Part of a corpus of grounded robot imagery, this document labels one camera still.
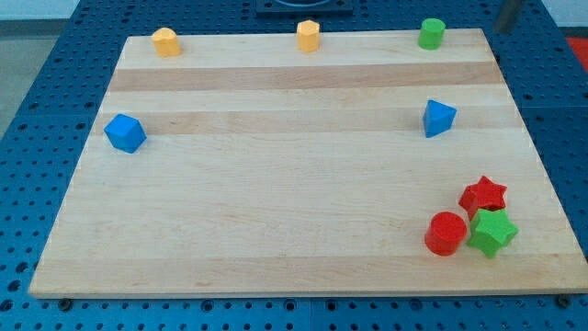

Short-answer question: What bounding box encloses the red star block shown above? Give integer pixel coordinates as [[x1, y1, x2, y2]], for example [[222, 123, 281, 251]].
[[458, 176, 507, 221]]

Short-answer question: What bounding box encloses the blue cube block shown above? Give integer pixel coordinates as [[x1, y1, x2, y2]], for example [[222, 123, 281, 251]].
[[104, 114, 147, 154]]

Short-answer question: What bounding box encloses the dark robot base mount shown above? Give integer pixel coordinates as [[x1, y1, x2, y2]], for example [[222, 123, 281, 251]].
[[254, 0, 355, 16]]

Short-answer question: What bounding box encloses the red cylinder block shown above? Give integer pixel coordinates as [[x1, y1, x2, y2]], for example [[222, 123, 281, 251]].
[[424, 211, 467, 257]]

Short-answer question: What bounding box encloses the green star block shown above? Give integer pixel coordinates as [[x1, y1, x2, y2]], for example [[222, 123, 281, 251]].
[[467, 209, 519, 258]]

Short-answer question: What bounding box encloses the green cylinder block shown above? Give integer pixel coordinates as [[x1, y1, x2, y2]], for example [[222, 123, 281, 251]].
[[418, 17, 446, 51]]

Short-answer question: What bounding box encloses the grey robot stylus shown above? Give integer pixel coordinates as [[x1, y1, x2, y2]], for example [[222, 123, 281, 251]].
[[492, 0, 526, 34]]

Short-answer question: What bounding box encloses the yellow hexagon block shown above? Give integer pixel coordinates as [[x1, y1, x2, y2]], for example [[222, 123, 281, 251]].
[[296, 20, 321, 52]]

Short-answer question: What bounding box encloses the wooden board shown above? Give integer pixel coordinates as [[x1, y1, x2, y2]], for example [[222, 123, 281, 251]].
[[29, 29, 587, 299]]

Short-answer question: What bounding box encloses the yellow heart block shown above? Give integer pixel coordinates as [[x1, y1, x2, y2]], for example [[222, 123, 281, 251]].
[[151, 28, 182, 58]]

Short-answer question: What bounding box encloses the blue triangle block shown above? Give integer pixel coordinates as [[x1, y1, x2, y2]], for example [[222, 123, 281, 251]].
[[423, 99, 457, 138]]

